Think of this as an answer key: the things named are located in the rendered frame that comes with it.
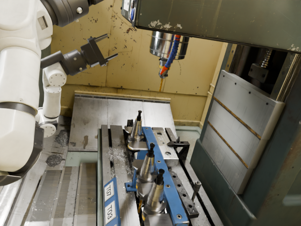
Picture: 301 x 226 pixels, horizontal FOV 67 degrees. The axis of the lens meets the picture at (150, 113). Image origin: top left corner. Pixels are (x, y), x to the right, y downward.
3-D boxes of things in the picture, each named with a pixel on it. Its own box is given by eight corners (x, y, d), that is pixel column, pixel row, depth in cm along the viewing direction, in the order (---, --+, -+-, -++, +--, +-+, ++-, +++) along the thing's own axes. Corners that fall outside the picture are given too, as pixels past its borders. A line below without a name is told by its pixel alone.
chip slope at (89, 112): (64, 166, 154) (65, 133, 143) (74, 119, 212) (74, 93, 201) (187, 167, 176) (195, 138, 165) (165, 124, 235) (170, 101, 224)
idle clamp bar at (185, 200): (185, 225, 94) (188, 215, 91) (163, 181, 116) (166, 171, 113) (195, 224, 95) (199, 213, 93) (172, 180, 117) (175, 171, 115)
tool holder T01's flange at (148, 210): (167, 216, 60) (169, 209, 58) (145, 219, 57) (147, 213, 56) (159, 197, 65) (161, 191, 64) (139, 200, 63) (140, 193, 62)
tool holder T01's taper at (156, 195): (165, 207, 59) (170, 187, 56) (148, 209, 57) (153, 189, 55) (159, 194, 63) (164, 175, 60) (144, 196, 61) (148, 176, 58)
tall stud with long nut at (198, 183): (190, 205, 104) (197, 183, 99) (187, 200, 107) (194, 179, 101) (195, 205, 105) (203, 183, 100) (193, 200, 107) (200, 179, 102)
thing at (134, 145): (129, 150, 82) (129, 148, 81) (127, 142, 86) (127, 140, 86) (148, 150, 83) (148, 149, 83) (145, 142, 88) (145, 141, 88)
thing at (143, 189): (138, 198, 62) (139, 196, 62) (135, 184, 67) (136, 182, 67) (163, 197, 64) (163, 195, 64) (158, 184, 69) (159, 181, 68)
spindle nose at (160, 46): (191, 61, 96) (198, 32, 91) (156, 58, 90) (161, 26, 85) (175, 53, 109) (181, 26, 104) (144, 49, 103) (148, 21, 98)
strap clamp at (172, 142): (165, 159, 132) (169, 137, 126) (163, 156, 135) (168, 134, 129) (186, 159, 136) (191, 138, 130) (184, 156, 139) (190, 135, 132)
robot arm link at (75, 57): (106, 61, 90) (79, 74, 88) (106, 67, 100) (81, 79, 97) (91, 32, 89) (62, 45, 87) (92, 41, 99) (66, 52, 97)
